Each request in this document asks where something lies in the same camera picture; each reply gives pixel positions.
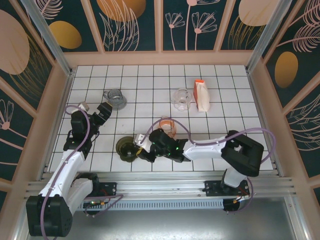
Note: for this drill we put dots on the orange white filter pack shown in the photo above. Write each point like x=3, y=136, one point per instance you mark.
x=202, y=97

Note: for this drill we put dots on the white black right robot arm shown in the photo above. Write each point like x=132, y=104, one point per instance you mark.
x=205, y=151

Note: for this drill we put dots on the grey metal base sheet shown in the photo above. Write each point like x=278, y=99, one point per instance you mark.
x=175, y=225

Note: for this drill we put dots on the grey transparent coffee dripper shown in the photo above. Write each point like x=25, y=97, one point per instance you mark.
x=116, y=96

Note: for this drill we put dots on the clear transparent coffee dripper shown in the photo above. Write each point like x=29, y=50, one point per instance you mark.
x=181, y=100

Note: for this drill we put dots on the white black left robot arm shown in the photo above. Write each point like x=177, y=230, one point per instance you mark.
x=62, y=172

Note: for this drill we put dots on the olive transparent coffee dripper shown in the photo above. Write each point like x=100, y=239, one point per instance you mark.
x=126, y=150

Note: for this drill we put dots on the orange transparent cup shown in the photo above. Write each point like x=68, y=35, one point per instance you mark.
x=167, y=125

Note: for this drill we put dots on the aluminium frame post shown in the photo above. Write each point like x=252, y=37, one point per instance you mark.
x=50, y=42
x=265, y=37

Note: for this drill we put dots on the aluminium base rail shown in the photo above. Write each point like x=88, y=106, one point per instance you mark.
x=160, y=187

